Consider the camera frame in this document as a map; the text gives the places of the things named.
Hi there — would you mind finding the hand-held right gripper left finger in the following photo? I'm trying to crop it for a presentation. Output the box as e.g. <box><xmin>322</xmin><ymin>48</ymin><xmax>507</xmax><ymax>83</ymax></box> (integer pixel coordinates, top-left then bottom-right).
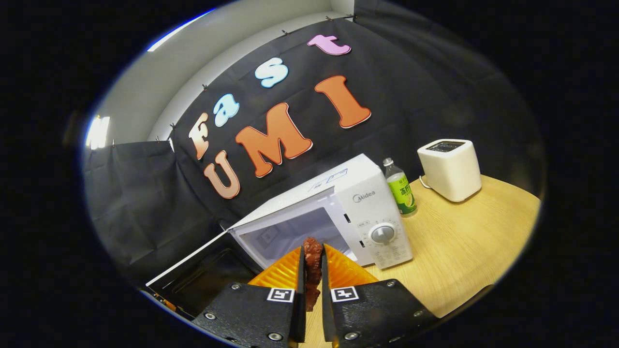
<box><xmin>192</xmin><ymin>246</ymin><xmax>307</xmax><ymax>348</ymax></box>

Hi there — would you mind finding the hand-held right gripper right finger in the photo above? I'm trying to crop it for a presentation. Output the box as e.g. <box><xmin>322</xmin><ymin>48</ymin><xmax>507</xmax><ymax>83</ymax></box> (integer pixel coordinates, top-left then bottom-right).
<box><xmin>321</xmin><ymin>244</ymin><xmax>439</xmax><ymax>348</ymax></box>

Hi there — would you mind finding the red dried meat slice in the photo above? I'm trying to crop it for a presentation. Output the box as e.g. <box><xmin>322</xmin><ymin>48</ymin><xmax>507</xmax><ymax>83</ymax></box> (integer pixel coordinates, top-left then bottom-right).
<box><xmin>302</xmin><ymin>237</ymin><xmax>324</xmax><ymax>312</ymax></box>

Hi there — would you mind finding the white microwave oven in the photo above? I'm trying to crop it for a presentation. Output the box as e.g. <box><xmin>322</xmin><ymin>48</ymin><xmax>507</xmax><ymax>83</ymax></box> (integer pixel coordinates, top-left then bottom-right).
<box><xmin>145</xmin><ymin>154</ymin><xmax>414</xmax><ymax>322</ymax></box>

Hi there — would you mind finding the green label drink bottle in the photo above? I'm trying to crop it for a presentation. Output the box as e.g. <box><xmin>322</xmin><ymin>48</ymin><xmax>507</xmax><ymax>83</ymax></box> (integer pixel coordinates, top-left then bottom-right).
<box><xmin>383</xmin><ymin>158</ymin><xmax>418</xmax><ymax>217</ymax></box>

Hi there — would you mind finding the white toaster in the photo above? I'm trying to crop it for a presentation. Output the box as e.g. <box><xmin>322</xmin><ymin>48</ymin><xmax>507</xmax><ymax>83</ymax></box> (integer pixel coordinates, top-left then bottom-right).
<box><xmin>417</xmin><ymin>139</ymin><xmax>483</xmax><ymax>203</ymax></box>

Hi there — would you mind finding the black backdrop cloth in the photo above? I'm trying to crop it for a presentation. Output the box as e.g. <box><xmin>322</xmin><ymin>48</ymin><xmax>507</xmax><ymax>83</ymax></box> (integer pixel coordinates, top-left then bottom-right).
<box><xmin>82</xmin><ymin>0</ymin><xmax>547</xmax><ymax>286</ymax></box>

